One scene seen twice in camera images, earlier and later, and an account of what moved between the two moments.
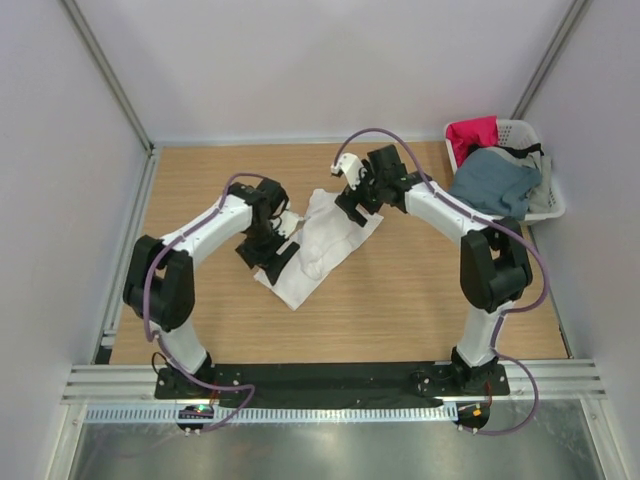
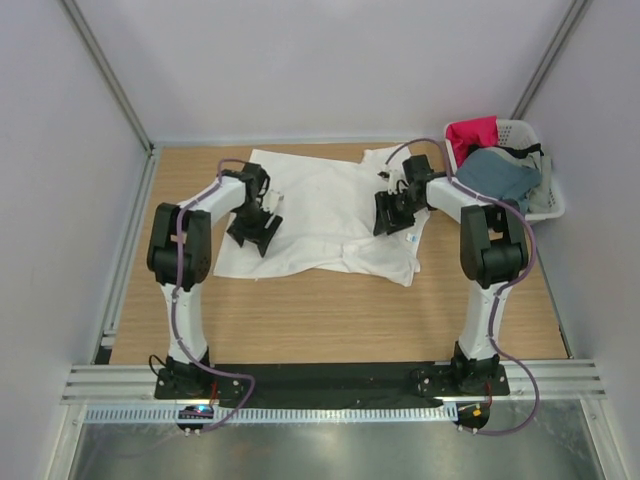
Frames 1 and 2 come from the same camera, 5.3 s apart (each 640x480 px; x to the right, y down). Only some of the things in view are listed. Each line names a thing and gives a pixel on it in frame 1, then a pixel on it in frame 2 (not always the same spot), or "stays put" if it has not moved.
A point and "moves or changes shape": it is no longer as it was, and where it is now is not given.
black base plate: [332, 385] stays put
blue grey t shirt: [495, 183] stays put
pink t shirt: [473, 132] stays put
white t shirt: [328, 234] moves or changes shape
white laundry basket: [518, 131] stays put
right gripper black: [358, 201] → [392, 212]
